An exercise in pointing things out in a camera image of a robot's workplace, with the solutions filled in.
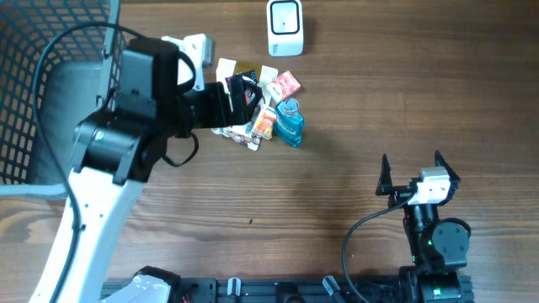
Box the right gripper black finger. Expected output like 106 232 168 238
435 150 461 182
378 154 392 189

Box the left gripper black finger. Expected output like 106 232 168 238
231 90 263 125
227 74 263 106

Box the beige snack bag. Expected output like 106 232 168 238
211 58 279 151

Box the hex wrench set package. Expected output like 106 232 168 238
225 70 263 109

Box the orange Kleenex tissue pack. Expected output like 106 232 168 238
252 106 277 140

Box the blue mouthwash bottle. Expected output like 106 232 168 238
274 98 305 147

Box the red Kleenex tissue pack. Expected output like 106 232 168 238
265 71 301 104

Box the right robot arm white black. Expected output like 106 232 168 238
376 151 472 302

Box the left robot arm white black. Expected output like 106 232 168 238
31 37 257 302

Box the white barcode scanner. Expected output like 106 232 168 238
266 0 304 57

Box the black mesh plastic basket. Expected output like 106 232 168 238
1 0 125 199

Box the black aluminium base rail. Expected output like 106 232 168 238
99 275 474 303

